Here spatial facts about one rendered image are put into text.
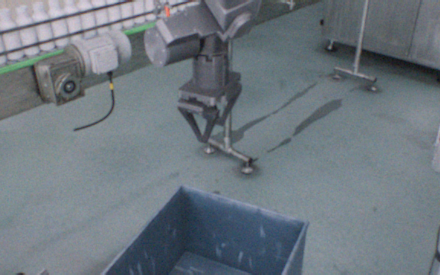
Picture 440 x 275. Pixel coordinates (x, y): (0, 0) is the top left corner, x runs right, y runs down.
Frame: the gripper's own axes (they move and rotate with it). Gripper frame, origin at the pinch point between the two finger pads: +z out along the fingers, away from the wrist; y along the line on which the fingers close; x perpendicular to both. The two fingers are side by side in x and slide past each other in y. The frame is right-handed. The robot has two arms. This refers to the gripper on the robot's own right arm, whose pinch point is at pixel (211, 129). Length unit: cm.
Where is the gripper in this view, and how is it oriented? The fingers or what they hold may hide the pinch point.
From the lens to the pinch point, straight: 80.1
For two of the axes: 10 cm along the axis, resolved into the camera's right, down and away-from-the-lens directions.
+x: 9.0, 2.4, -3.8
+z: 0.0, 8.5, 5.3
